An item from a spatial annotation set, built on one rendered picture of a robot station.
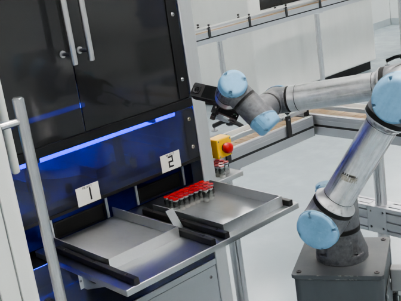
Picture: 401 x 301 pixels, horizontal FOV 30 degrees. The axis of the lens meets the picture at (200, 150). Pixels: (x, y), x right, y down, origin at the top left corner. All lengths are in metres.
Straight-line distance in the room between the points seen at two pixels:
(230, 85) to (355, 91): 0.33
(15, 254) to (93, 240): 0.77
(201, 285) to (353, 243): 0.76
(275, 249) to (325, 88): 2.28
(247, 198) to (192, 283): 0.41
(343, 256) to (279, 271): 1.82
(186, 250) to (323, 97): 0.59
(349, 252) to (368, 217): 1.10
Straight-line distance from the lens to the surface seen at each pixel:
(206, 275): 2.77
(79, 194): 2.35
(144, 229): 2.38
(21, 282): 1.65
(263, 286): 3.85
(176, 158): 2.56
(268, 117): 1.99
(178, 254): 2.17
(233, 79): 1.99
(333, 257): 2.18
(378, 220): 3.25
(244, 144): 2.94
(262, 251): 4.23
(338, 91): 2.03
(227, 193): 2.58
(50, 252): 1.68
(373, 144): 1.90
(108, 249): 2.28
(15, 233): 1.62
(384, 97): 1.84
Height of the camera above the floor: 1.76
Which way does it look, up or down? 16 degrees down
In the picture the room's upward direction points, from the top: 8 degrees counter-clockwise
